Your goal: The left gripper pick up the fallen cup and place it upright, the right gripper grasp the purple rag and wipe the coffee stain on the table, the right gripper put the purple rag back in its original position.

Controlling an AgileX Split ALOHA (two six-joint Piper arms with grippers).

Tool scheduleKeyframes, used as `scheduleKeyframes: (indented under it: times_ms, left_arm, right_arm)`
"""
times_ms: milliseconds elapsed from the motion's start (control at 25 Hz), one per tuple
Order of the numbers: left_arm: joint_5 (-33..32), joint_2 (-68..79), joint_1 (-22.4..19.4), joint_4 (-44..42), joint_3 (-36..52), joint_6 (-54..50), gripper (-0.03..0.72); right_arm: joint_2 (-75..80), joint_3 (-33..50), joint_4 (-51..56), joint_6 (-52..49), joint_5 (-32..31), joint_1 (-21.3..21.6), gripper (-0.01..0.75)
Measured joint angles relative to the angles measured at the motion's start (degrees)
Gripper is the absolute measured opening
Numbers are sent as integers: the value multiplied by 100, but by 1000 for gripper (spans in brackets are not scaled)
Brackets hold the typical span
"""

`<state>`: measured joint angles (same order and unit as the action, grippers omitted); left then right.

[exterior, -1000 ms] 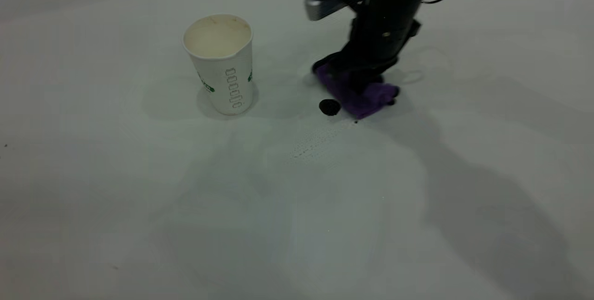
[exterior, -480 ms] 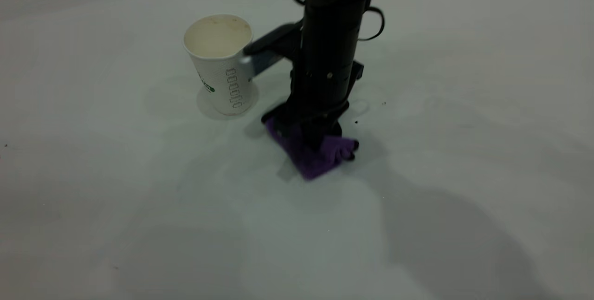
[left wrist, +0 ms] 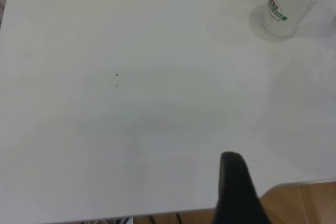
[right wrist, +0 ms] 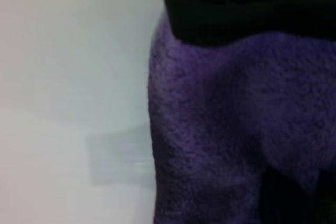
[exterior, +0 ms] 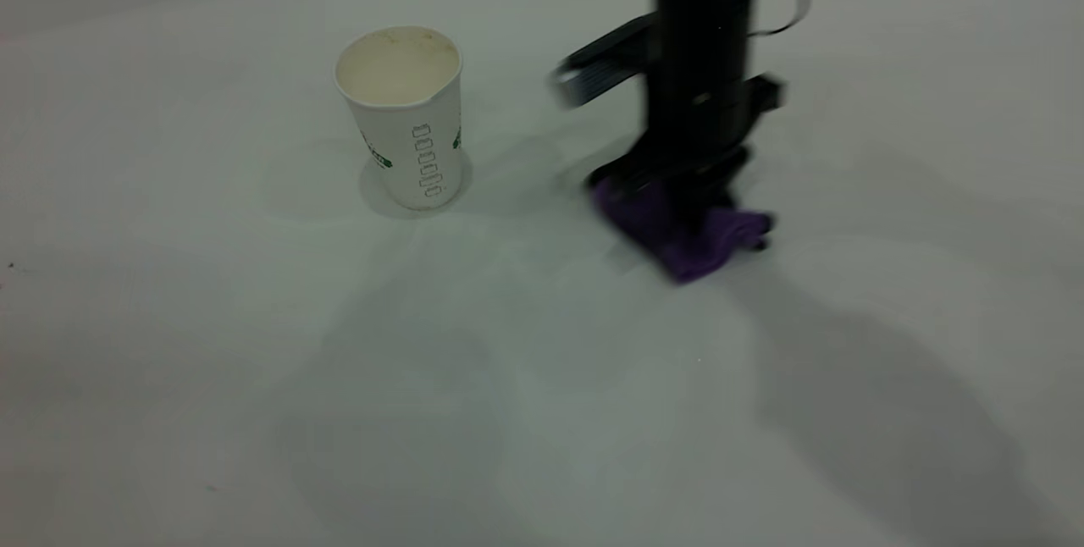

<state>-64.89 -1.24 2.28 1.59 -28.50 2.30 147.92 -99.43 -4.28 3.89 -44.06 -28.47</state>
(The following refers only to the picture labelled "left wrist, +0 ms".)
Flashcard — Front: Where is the white paper coffee cup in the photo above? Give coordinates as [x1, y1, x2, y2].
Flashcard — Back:
[264, 0, 331, 38]

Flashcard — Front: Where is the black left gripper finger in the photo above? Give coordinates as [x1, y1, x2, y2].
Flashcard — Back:
[212, 152, 271, 224]

